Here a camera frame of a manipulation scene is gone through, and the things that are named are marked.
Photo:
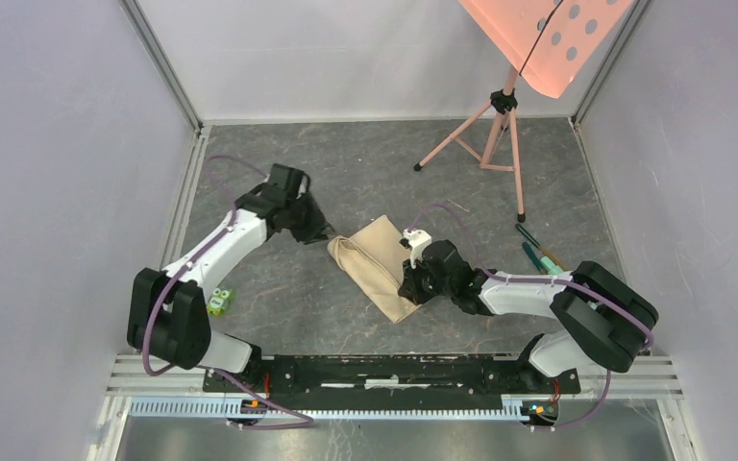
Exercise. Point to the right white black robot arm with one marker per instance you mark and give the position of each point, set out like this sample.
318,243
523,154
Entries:
604,321

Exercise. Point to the small green toy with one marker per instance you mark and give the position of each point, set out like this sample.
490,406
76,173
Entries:
220,301

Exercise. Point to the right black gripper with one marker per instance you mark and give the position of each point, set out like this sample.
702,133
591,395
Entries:
409,287

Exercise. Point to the beige cloth napkin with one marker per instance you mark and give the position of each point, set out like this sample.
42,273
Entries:
373,258

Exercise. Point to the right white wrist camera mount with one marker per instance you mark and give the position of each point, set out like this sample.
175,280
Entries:
416,241

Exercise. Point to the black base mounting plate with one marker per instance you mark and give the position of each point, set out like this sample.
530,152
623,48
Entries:
401,382

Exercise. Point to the gold spoon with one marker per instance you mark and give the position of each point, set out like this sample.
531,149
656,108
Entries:
554,259

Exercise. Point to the white slotted cable duct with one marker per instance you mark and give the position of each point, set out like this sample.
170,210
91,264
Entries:
233,408

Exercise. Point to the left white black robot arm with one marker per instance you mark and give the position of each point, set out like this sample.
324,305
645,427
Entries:
168,311

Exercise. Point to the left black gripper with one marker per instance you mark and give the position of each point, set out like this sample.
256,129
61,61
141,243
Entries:
316,231

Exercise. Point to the pink music stand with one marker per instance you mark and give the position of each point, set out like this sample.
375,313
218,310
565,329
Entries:
545,43

